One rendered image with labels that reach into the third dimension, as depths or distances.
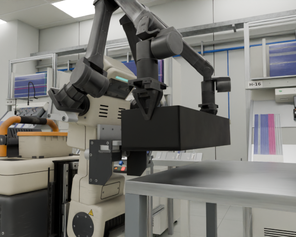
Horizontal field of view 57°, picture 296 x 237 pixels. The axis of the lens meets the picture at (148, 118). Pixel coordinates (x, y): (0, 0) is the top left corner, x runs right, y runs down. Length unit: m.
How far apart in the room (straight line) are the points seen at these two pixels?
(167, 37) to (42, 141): 0.79
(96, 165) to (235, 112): 3.12
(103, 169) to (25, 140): 0.46
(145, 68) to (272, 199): 0.41
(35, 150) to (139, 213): 0.71
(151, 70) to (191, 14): 3.75
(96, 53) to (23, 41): 4.73
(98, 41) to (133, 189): 0.54
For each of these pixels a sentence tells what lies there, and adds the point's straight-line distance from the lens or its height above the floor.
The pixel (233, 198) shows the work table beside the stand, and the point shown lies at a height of 0.78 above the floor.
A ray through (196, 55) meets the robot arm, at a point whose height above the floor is 1.25.
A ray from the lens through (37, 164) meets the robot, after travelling 1.20.
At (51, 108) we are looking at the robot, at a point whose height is 1.00.
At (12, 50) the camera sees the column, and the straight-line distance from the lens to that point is 5.58.
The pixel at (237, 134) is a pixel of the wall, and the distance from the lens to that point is 3.93.
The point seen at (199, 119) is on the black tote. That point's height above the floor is 0.96.
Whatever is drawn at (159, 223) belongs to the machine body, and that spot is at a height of 0.15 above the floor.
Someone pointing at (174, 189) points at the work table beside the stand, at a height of 0.79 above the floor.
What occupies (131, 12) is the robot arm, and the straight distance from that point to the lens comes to 0.89.
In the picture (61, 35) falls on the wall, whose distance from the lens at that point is 5.59.
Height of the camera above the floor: 0.90
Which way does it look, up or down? 4 degrees up
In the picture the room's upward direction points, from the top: straight up
